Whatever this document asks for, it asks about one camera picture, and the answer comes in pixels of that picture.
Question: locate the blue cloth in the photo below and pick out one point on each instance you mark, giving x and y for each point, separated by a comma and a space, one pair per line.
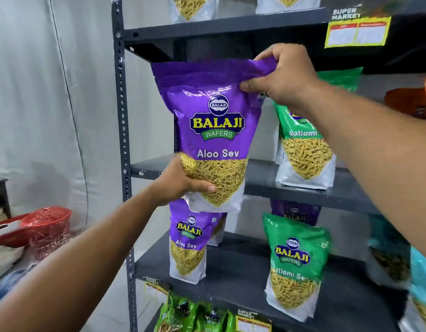
10, 285

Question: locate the person's left forearm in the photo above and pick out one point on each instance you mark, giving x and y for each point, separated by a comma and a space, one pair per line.
74, 266

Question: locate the red plastic basket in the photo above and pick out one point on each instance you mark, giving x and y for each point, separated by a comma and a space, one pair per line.
48, 231

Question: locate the teal snack packet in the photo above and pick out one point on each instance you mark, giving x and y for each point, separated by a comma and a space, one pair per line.
387, 259
422, 293

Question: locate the red plastic tray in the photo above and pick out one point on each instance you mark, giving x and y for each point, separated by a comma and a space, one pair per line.
5, 235

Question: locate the white fabric backdrop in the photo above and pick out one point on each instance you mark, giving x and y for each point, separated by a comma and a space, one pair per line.
43, 100

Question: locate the white-bottomed snack packet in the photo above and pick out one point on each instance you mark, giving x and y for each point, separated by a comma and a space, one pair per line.
194, 6
287, 3

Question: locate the person's left hand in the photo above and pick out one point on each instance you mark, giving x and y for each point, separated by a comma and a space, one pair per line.
171, 184

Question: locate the green snack packet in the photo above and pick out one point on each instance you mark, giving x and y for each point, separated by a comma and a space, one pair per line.
294, 266
304, 159

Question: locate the large purple snack packet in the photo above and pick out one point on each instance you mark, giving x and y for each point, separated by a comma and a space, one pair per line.
213, 134

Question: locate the small green black packet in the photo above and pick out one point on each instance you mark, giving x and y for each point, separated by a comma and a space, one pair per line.
175, 316
211, 319
231, 323

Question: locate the person's right forearm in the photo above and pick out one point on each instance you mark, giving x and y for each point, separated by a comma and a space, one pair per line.
372, 159

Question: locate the dark grey metal shelf rack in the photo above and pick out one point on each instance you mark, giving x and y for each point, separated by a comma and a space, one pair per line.
240, 269

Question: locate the yellow shelf label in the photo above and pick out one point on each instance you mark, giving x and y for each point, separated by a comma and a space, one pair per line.
156, 288
358, 31
252, 323

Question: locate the person's right hand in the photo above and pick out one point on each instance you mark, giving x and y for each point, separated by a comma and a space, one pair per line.
289, 77

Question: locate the white cloth bag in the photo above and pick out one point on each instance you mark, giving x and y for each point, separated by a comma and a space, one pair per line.
5, 259

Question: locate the dark orange snack packet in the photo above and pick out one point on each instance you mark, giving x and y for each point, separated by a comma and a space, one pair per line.
405, 100

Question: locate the person's left thumb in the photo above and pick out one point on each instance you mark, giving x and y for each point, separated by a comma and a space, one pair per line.
199, 186

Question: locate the person's right thumb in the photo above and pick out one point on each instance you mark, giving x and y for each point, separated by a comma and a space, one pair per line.
252, 86

